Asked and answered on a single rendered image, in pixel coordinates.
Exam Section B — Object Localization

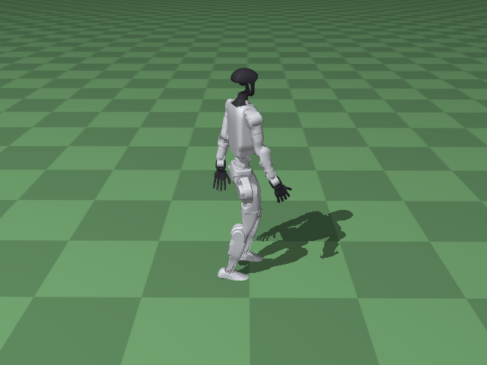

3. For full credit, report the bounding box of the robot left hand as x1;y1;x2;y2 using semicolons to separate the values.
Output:
213;160;231;191

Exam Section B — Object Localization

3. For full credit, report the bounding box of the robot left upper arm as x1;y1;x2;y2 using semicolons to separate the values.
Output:
221;99;233;141

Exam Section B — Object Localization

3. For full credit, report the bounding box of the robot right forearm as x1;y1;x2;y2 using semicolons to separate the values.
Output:
259;148;280;187

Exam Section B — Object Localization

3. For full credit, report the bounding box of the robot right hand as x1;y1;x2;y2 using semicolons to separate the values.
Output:
269;176;291;203

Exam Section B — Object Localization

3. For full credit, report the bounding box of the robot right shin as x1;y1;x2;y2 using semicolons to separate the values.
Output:
227;230;249;274

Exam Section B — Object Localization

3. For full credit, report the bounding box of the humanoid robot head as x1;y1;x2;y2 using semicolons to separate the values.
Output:
231;68;258;107

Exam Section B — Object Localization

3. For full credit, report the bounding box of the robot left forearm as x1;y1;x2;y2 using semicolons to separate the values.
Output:
216;134;229;167

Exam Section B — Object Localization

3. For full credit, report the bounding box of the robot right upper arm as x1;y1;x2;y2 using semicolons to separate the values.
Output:
244;109;271;157

